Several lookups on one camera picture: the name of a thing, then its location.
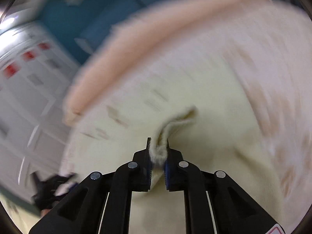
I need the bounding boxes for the white panelled wardrobe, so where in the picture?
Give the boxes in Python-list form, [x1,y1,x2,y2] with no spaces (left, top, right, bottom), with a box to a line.
[1,23,78,202]

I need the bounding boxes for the blue upholstered headboard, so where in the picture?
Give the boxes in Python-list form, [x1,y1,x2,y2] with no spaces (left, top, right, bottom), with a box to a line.
[74,0,161,54]

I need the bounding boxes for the rolled pink duvet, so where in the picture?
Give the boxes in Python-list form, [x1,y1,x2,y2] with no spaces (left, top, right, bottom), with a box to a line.
[63,0,253,126]

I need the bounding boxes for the cream knit cardigan red buttons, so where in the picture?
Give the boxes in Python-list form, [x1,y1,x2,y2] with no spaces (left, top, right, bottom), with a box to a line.
[60,61,284,233]

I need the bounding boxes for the pink floral bed blanket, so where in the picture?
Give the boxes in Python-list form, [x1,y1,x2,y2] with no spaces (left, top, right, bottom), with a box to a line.
[136,0,312,229]

